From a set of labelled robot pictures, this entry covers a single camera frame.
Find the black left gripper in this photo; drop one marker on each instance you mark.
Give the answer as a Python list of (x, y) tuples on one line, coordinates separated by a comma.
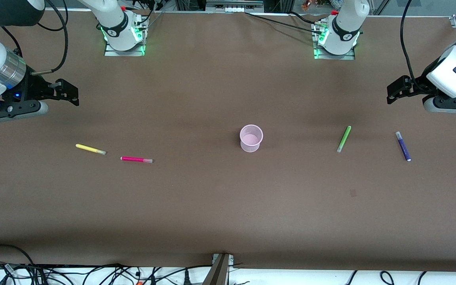
[(417, 86)]

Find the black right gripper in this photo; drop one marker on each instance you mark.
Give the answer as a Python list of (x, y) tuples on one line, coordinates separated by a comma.
[(34, 88)]

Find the purple pen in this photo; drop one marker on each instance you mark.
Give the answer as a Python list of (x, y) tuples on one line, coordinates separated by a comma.
[(403, 146)]

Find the pink pen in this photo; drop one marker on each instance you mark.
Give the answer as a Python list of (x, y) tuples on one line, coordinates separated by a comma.
[(135, 159)]

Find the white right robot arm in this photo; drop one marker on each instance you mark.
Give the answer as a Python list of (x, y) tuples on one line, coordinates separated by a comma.
[(119, 37)]

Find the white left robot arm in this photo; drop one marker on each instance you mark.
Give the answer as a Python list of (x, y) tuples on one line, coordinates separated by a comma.
[(342, 43)]

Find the pink plastic cup holder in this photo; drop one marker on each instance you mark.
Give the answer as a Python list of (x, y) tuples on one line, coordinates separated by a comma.
[(251, 139)]

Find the yellow pen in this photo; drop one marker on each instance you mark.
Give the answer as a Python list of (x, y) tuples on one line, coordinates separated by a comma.
[(89, 149)]

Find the green pen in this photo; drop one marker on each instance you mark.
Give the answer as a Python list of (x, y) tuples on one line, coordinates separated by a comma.
[(344, 138)]

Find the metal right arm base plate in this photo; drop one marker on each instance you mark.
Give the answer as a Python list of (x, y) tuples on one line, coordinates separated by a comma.
[(113, 53)]

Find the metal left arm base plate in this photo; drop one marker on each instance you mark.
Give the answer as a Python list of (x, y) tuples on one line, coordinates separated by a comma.
[(331, 57)]

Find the metal table edge bracket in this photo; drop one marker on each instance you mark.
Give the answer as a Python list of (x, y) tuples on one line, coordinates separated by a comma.
[(220, 269)]

